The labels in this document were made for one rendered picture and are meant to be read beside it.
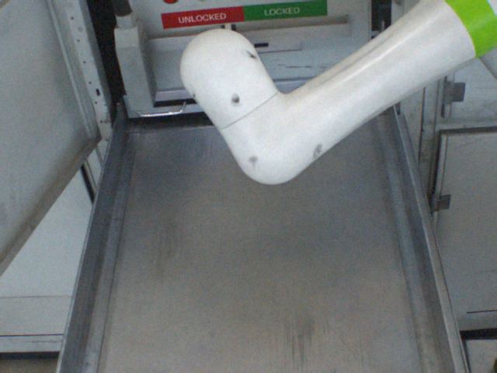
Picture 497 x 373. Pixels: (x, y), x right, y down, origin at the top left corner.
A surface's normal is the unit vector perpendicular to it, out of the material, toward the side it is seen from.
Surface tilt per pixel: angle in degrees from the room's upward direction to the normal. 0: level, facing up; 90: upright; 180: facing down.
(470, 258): 90
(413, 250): 0
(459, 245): 90
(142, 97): 90
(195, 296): 0
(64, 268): 90
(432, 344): 0
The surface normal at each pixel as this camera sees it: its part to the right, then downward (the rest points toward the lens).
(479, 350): -0.10, -0.73
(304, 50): 0.00, 0.68
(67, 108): 0.94, 0.16
